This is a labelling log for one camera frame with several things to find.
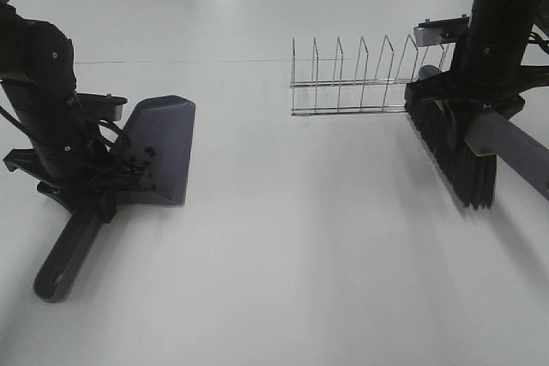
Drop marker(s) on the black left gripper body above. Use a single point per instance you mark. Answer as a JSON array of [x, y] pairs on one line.
[[77, 158]]

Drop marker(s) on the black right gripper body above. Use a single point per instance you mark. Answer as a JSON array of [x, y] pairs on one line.
[[436, 86]]

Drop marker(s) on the purple brush black bristles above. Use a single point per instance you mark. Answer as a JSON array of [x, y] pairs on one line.
[[467, 137]]

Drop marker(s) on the pile of coffee beans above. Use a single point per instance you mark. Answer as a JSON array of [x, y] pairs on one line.
[[141, 165]]

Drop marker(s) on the purple plastic dustpan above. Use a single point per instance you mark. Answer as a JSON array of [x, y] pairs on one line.
[[165, 123]]

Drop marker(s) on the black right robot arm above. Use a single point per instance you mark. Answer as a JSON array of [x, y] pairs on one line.
[[486, 66]]

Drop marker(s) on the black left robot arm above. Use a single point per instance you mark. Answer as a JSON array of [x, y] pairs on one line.
[[37, 59]]

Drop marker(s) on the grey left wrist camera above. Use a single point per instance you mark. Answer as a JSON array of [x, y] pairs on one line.
[[106, 106]]

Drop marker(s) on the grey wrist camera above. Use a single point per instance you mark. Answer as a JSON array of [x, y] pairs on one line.
[[428, 33], [106, 106]]

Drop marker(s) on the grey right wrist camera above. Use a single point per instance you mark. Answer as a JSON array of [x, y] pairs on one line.
[[428, 33]]

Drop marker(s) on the chrome wire dish rack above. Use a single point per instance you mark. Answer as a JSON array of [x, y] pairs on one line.
[[366, 81]]

